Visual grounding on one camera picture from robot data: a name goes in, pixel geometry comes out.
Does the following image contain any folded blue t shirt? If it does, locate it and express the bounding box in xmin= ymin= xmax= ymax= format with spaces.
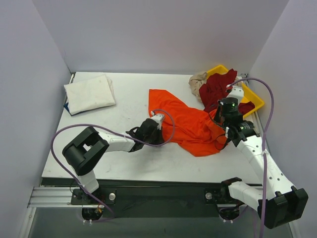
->
xmin=63 ymin=102 xmax=73 ymax=116

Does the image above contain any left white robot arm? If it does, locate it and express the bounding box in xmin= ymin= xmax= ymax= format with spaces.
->
xmin=62 ymin=114 xmax=164 ymax=204

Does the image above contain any dark red t shirt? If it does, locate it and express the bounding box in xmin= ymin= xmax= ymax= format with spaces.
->
xmin=199 ymin=68 xmax=256 ymax=117

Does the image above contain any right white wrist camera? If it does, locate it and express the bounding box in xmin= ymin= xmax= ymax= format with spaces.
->
xmin=226 ymin=85 xmax=244 ymax=101

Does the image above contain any yellow plastic bin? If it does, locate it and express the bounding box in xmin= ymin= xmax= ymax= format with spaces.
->
xmin=207 ymin=64 xmax=264 ymax=119

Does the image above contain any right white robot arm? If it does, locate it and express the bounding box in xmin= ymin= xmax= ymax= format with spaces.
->
xmin=214 ymin=97 xmax=309 ymax=229

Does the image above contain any orange t shirt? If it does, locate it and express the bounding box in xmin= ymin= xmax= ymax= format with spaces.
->
xmin=148 ymin=89 xmax=227 ymax=157

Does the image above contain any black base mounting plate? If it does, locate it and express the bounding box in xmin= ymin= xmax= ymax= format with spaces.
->
xmin=70 ymin=180 xmax=242 ymax=218

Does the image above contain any folded white t shirt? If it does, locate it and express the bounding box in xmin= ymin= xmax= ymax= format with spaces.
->
xmin=64 ymin=75 xmax=116 ymax=116

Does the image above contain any beige t shirt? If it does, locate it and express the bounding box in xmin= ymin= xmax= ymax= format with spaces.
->
xmin=188 ymin=71 xmax=208 ymax=102

